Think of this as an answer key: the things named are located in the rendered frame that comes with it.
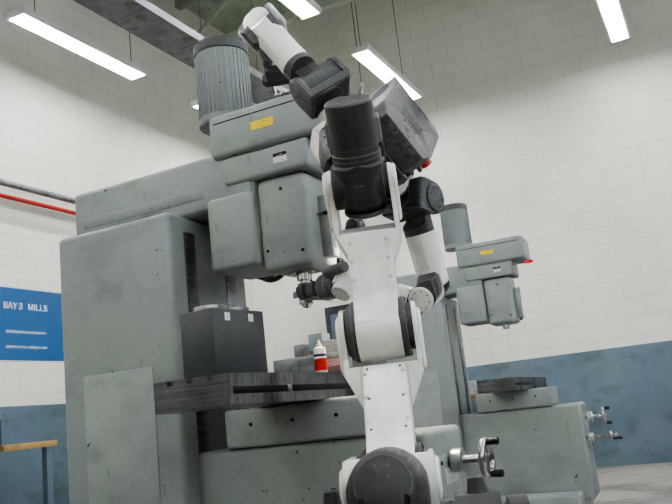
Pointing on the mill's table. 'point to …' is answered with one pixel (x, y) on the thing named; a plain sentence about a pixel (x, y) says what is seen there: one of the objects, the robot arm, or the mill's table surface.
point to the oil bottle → (320, 358)
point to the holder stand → (222, 341)
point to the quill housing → (291, 224)
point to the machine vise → (304, 361)
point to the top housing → (259, 127)
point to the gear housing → (272, 163)
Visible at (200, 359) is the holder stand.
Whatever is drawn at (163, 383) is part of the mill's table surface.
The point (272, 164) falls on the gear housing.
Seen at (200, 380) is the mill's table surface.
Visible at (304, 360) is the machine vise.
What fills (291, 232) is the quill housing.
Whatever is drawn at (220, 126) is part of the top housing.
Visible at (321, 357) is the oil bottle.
